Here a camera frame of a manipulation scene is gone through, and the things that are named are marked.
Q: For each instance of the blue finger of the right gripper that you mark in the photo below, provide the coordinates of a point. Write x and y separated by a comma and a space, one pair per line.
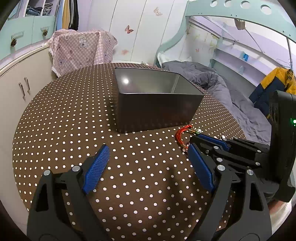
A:
215, 141

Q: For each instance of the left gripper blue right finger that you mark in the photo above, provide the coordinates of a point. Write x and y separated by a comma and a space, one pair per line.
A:
203, 172

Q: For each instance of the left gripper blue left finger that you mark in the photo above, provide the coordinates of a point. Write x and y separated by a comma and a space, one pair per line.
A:
93, 168

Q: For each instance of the grey duvet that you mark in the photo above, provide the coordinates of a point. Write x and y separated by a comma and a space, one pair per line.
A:
252, 121

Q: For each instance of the brown polka dot tablecloth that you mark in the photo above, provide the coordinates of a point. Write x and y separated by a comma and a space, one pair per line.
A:
148, 190

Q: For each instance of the yellow navy jacket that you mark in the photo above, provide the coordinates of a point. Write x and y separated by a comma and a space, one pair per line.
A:
279, 79

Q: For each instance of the silver metal tin box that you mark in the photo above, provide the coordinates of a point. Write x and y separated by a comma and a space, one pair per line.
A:
149, 99

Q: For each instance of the cream curved cabinet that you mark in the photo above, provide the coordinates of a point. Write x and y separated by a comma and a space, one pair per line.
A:
21, 80

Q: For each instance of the pink patterned cloth cover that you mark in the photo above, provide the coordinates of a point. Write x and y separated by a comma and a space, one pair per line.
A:
71, 50

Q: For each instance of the white wardrobe doors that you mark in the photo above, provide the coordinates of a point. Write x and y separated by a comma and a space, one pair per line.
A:
139, 26

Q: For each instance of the hanging clothes row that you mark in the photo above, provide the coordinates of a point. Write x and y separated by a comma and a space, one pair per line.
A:
67, 15

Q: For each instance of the mint green drawer unit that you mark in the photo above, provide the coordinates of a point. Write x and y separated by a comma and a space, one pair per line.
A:
21, 32

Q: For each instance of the white cubby shelf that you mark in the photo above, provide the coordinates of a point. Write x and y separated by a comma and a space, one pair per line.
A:
35, 8

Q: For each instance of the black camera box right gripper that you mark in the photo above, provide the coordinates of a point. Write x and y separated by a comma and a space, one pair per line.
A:
281, 154

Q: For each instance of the mint green bunk bed frame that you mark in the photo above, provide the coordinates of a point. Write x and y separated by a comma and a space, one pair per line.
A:
242, 41

